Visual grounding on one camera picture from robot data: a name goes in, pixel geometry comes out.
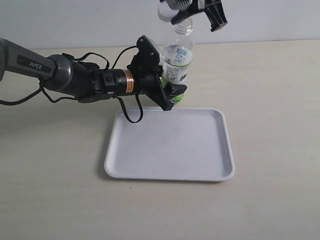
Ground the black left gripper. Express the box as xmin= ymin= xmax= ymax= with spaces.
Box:
xmin=102 ymin=51 xmax=187 ymax=111

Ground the white plastic tray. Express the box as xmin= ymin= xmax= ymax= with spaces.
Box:
xmin=104 ymin=106 xmax=235 ymax=182

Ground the white bottle cap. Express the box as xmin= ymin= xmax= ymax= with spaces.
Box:
xmin=157 ymin=1 xmax=178 ymax=22

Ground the clear lime drink bottle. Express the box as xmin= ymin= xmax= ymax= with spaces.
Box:
xmin=159 ymin=16 xmax=195 ymax=104

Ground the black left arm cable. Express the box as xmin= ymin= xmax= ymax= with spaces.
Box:
xmin=0 ymin=46 xmax=144 ymax=124

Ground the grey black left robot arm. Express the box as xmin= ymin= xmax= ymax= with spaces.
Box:
xmin=0 ymin=35 xmax=187 ymax=111

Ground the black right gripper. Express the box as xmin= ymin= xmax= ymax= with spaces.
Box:
xmin=165 ymin=0 xmax=228 ymax=32

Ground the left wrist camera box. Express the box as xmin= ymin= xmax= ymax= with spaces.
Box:
xmin=136 ymin=35 xmax=165 ymax=67

